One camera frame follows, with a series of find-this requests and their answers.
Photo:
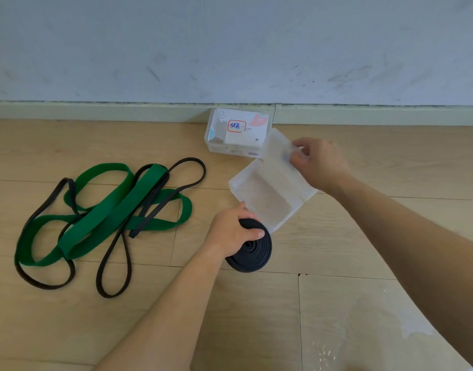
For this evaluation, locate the person's right hand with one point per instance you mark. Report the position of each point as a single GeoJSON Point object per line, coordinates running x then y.
{"type": "Point", "coordinates": [323, 164]}

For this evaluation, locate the person's left hand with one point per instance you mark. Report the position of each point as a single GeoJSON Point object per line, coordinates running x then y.
{"type": "Point", "coordinates": [226, 231]}

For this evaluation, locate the person's right thumb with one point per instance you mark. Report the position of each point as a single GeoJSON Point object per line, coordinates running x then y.
{"type": "Point", "coordinates": [298, 161]}

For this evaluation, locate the person's left thumb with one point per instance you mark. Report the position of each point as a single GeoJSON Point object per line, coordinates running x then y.
{"type": "Point", "coordinates": [253, 232]}

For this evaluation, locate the person's left forearm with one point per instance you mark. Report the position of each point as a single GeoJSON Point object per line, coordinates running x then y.
{"type": "Point", "coordinates": [170, 312]}

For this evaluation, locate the person's right forearm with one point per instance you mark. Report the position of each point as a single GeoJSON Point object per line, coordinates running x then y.
{"type": "Point", "coordinates": [414, 258]}

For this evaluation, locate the clear plastic box with label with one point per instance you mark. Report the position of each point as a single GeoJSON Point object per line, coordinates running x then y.
{"type": "Point", "coordinates": [240, 137]}

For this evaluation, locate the thin black resistance band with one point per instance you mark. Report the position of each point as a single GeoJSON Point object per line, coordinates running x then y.
{"type": "Point", "coordinates": [105, 282]}

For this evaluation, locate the wide green resistance band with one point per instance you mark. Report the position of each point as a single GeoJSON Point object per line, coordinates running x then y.
{"type": "Point", "coordinates": [97, 218]}

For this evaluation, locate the pale green baseboard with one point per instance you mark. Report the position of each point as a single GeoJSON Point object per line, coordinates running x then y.
{"type": "Point", "coordinates": [105, 111]}

